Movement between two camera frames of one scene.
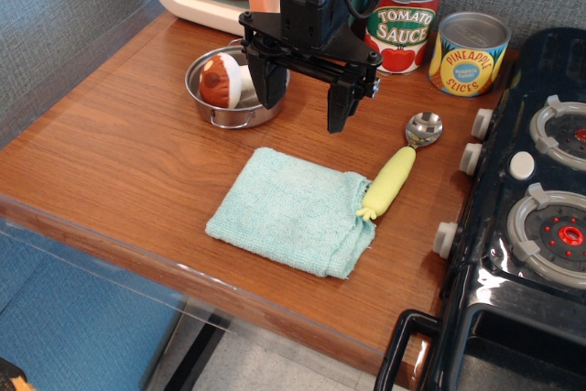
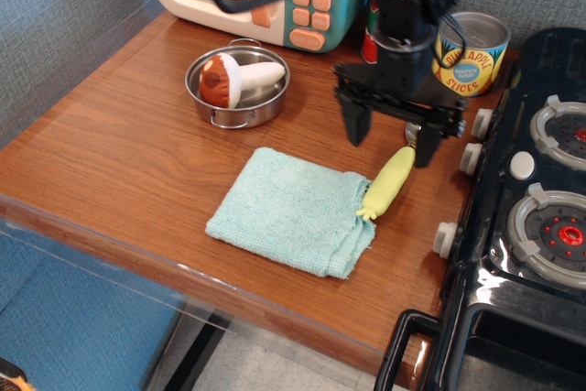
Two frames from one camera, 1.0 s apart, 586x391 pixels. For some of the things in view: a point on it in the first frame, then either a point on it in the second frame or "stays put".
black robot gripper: (313, 33) → (402, 78)
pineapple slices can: (468, 56) stays put
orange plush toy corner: (13, 377) stays put
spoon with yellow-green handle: (421, 129) stays put
